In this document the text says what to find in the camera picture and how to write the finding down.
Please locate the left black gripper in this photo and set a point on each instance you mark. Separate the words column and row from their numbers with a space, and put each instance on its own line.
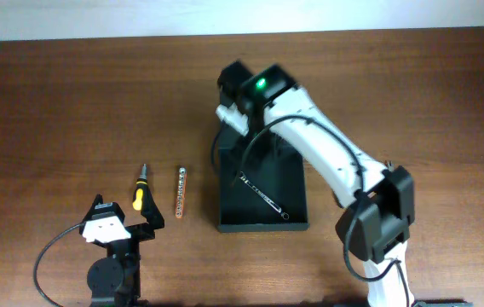
column 145, row 232

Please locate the silver ring wrench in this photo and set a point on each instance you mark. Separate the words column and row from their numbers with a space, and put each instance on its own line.
column 243, row 178

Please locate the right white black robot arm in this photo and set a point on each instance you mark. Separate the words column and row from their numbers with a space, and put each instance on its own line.
column 270, row 128

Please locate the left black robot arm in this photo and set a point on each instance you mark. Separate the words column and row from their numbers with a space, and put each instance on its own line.
column 115, row 279

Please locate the yellow black screwdriver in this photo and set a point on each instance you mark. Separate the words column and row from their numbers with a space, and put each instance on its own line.
column 140, row 187

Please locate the black open gift box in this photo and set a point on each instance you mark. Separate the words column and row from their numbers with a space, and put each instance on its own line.
column 269, row 162

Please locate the orange socket bit rail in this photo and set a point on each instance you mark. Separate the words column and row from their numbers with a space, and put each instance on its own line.
column 181, row 190

